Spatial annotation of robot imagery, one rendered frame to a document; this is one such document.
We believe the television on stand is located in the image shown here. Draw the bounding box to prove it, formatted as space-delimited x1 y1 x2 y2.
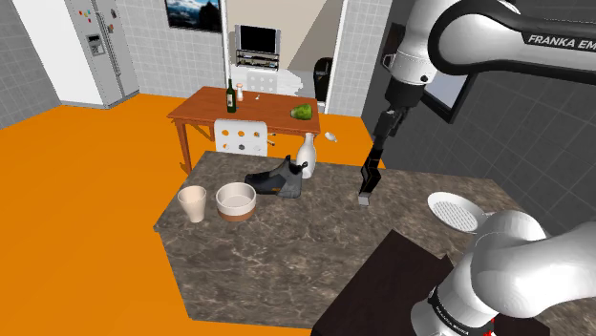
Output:
233 23 283 73

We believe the white vase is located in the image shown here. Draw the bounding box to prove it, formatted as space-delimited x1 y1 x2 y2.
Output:
295 132 318 180

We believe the dark landscape wall picture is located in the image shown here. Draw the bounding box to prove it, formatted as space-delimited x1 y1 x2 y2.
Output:
163 0 224 34

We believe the dark robot stand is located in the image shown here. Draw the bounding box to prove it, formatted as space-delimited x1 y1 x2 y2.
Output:
309 228 551 336

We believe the green melon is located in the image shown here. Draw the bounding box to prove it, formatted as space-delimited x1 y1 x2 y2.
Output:
289 103 312 121

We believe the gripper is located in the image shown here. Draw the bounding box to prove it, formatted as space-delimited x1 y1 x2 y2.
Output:
357 75 426 207

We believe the white and brown bowl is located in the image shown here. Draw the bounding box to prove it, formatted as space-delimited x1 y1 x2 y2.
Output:
215 180 258 223

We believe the green glass bottle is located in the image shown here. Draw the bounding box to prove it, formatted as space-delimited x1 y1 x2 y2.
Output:
225 77 238 115

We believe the black bin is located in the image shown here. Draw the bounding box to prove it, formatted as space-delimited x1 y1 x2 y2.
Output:
311 55 334 103

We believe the white chair with round holes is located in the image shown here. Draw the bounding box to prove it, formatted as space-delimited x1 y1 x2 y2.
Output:
245 68 282 95
213 118 276 158

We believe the grey double-door fridge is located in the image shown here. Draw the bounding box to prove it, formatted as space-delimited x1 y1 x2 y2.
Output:
63 0 141 110

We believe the black ankle boot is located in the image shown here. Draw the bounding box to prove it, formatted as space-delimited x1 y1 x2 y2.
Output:
244 154 309 200

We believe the wooden dining table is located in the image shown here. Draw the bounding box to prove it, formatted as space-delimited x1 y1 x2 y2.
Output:
165 85 323 176

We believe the beige cup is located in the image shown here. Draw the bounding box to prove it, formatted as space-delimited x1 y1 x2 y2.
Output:
176 184 208 224

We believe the white round mesh strainer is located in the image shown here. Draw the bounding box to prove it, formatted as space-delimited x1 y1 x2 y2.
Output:
426 191 489 234

